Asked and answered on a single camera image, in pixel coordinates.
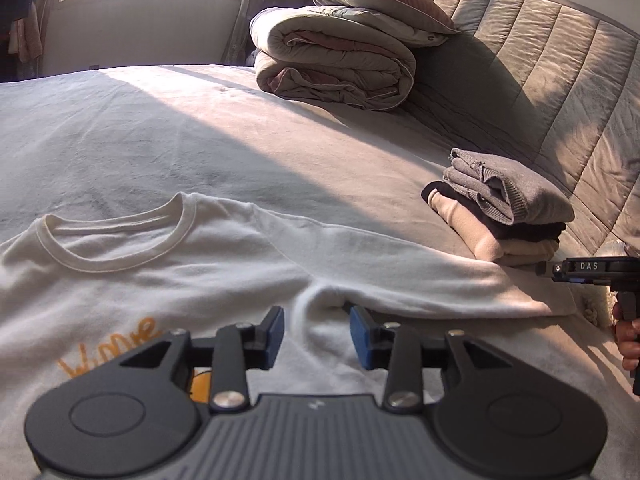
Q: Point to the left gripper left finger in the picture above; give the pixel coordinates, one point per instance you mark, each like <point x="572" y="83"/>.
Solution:
<point x="238" y="348"/>

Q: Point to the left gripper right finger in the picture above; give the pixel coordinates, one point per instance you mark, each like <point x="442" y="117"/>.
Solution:
<point x="396" y="349"/>

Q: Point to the white Winnie the Pooh sweatshirt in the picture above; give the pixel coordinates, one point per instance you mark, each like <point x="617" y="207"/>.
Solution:
<point x="76" y="294"/>

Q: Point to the dark clothes hanging in corner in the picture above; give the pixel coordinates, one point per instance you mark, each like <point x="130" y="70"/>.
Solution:
<point x="20" y="38"/>

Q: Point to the person's right hand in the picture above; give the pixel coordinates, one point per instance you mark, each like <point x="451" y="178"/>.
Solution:
<point x="626" y="335"/>

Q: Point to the folded beige garment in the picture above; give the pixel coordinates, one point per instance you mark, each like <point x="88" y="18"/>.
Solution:
<point x="482" y="243"/>

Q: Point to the folded grey sweater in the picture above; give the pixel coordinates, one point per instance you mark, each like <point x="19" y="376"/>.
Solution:
<point x="506" y="190"/>

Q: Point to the grey quilted headboard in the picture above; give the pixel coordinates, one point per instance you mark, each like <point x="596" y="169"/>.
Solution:
<point x="553" y="85"/>

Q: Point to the grey bed sheet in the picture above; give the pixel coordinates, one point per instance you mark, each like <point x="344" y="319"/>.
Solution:
<point x="113" y="143"/>

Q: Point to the folded beige pink comforter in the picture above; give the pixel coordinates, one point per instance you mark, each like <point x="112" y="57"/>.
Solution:
<point x="308" y="54"/>

